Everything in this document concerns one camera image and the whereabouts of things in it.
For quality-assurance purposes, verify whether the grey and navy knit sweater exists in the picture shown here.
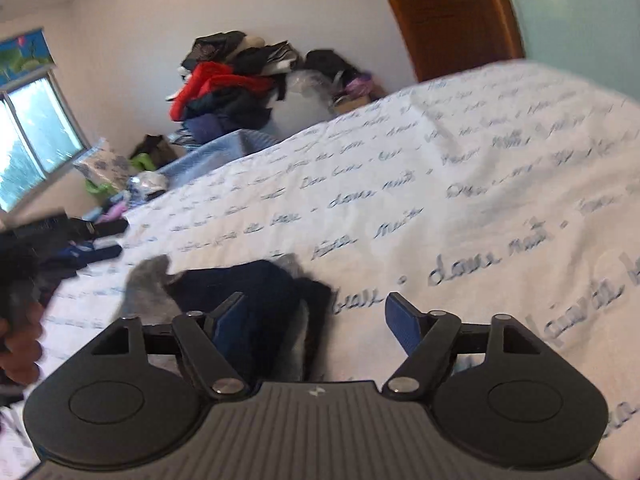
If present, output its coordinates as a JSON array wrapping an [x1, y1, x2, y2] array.
[[117, 254, 334, 385]]

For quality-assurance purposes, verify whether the pile of dark folded clothes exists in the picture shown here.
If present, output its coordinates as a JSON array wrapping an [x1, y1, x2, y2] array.
[[1, 212, 129, 321]]

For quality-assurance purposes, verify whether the heap of red and dark clothes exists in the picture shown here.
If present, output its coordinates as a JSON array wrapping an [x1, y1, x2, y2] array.
[[166, 30, 385, 144]]

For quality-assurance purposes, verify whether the person's left hand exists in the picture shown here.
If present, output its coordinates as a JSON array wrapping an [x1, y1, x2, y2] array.
[[1, 304, 44, 386]]

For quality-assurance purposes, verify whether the pink purple garment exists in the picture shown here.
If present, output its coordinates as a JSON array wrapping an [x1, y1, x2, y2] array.
[[96, 200, 128, 223]]

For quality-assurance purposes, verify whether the floral white pillow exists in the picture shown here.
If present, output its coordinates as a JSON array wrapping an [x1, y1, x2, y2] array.
[[74, 138, 134, 191]]

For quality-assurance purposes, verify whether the crumpled plastic bag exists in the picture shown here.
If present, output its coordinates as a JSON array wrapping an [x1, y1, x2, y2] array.
[[127, 171, 169, 202]]

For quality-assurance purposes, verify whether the white quilt with blue script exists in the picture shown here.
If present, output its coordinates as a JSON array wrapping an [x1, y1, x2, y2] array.
[[1, 61, 639, 479]]

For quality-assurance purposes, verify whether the blue textured blanket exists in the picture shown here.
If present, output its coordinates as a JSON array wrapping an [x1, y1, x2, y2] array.
[[157, 129, 278, 190]]

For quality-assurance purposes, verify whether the floral blue window valance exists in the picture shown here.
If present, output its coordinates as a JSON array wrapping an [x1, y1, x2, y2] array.
[[0, 28, 54, 86]]

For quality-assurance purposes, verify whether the brown wooden door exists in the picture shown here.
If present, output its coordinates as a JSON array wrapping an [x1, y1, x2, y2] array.
[[388, 0, 525, 81]]

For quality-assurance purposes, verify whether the frosted glass wardrobe door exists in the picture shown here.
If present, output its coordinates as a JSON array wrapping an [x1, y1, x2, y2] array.
[[512, 0, 639, 99]]

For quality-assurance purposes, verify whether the window with aluminium frame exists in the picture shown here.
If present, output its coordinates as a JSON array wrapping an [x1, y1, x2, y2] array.
[[1, 70, 90, 214]]

